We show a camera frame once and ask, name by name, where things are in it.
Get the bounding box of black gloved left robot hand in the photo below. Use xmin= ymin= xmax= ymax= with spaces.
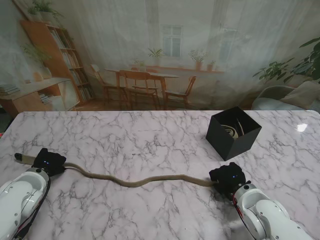
xmin=31 ymin=147 xmax=67 ymax=177

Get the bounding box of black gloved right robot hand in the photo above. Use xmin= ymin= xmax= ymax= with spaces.
xmin=208 ymin=162 xmax=251 ymax=200

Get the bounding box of black storage box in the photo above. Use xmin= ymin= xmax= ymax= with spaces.
xmin=205 ymin=106 xmax=263 ymax=161

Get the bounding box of beige woven belt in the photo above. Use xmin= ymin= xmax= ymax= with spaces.
xmin=14 ymin=152 xmax=221 ymax=188
xmin=219 ymin=119 xmax=245 ymax=139

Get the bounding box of printed room scene backdrop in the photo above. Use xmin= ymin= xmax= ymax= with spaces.
xmin=0 ymin=0 xmax=320 ymax=112

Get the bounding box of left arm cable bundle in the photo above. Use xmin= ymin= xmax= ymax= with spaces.
xmin=13 ymin=176 xmax=52 ymax=240

